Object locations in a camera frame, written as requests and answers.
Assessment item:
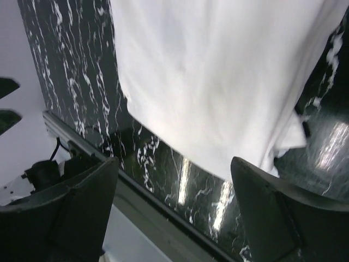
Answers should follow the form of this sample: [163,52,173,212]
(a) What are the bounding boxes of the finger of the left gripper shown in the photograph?
[0,77,20,99]
[0,109,22,135]

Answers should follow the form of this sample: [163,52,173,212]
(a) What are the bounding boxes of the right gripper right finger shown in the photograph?
[231,157,348,261]

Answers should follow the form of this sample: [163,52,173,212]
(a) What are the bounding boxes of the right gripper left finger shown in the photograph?
[1,158,119,261]

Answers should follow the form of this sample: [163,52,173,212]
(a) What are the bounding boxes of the white t shirt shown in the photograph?
[110,1,348,180]

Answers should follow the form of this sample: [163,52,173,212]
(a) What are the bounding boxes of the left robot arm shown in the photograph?
[1,77,69,206]

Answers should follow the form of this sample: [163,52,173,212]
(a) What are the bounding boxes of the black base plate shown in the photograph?
[42,110,235,262]

